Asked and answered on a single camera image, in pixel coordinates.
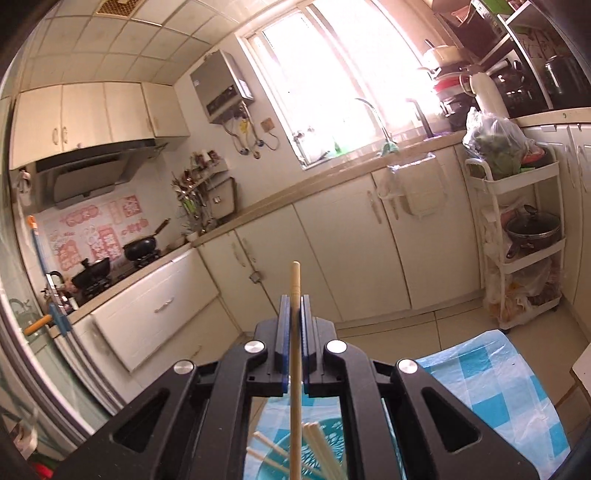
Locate white door bag holder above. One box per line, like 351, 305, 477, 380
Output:
376, 152, 448, 217

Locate wooden chopstick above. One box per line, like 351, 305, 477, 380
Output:
304, 422, 346, 480
255, 432, 291, 460
246, 449, 326, 478
288, 261, 303, 480

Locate water heater hoses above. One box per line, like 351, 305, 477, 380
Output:
226, 111, 280, 158

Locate grey range hood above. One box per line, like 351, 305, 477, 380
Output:
36, 138, 169, 208

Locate curved metal faucet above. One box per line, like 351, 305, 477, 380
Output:
355, 98, 393, 144

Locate blue handled mop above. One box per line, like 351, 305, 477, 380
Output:
28, 216, 72, 337

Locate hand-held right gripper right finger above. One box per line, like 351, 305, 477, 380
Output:
300, 295, 539, 480

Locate metal shelf rack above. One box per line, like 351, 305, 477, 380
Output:
434, 0, 591, 116

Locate black stock pot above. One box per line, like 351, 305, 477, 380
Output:
542, 55, 587, 100

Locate white bench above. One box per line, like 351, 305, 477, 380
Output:
571, 344, 591, 393

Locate dark lidded pot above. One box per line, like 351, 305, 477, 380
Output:
505, 205, 561, 259

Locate blue checked plastic tablecloth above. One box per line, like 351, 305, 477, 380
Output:
242, 330, 571, 480

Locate white thermos jug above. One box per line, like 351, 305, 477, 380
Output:
459, 69, 511, 120

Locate black wok with long handle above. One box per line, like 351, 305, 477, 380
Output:
122, 218, 171, 261

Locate stack of lidded containers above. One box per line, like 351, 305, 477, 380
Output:
418, 44, 467, 130

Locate angular dark faucet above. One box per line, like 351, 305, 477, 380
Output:
406, 98, 435, 138

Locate white trolley rack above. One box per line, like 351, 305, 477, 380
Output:
464, 148, 568, 330

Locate blue perforated plastic basket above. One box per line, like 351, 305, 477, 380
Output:
245, 408, 347, 480

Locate silver water heater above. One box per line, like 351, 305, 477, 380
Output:
190, 50, 256, 124

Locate cream base cabinets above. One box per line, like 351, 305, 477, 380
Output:
58, 120, 591, 374

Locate wooden handle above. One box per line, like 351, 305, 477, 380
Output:
23, 314, 51, 335

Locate wall utensil rack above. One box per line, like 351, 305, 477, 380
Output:
171, 150, 232, 232

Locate plastic bag of vegetables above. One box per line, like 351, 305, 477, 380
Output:
463, 107, 539, 178

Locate ceiling vent grille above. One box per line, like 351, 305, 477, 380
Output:
96, 0, 141, 17

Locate pink wall stickers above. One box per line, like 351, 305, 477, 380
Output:
44, 194, 148, 273

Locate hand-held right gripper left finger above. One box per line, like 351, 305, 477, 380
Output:
55, 295, 293, 480

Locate kitchen window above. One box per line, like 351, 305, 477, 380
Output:
238, 0, 444, 169

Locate cream upper cabinets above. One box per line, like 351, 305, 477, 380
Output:
9, 80, 191, 171

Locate sliding glass door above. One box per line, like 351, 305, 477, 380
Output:
0, 222, 121, 444

